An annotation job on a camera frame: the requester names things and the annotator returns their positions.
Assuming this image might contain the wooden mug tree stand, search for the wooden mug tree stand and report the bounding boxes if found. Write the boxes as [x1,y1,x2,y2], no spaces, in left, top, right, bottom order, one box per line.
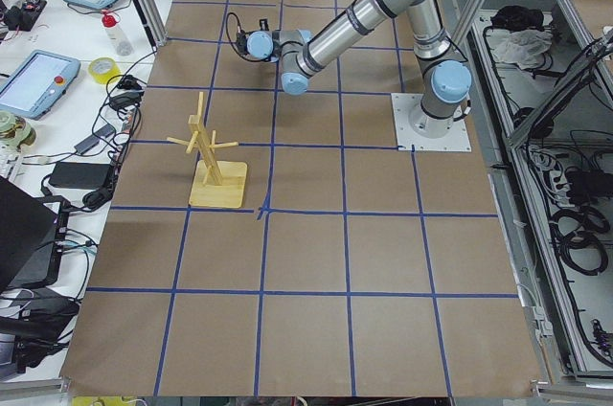
[167,92,248,209]

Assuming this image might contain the clear bottle red cap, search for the clear bottle red cap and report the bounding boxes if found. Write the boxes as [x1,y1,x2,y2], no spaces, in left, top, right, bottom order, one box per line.
[102,11,133,56]

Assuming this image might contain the black power adapter brick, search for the black power adapter brick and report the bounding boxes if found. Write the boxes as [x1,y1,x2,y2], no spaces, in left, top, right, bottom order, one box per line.
[49,162,112,190]

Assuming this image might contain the yellow tape roll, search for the yellow tape roll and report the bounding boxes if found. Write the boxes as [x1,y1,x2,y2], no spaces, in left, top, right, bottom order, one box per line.
[88,57,121,84]

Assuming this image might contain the white crumpled cloth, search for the white crumpled cloth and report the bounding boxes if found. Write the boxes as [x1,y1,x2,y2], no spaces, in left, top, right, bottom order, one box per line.
[492,30,553,70]

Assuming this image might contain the black laptop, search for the black laptop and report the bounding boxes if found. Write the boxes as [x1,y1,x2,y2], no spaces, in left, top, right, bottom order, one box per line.
[1,178,69,291]

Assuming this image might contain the blue teach pendant lower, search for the blue teach pendant lower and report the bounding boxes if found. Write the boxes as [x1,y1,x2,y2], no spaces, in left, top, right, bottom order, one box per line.
[1,50,80,120]

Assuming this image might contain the black cable bundle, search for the black cable bundle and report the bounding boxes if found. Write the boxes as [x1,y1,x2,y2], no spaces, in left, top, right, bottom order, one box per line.
[550,209,612,278]

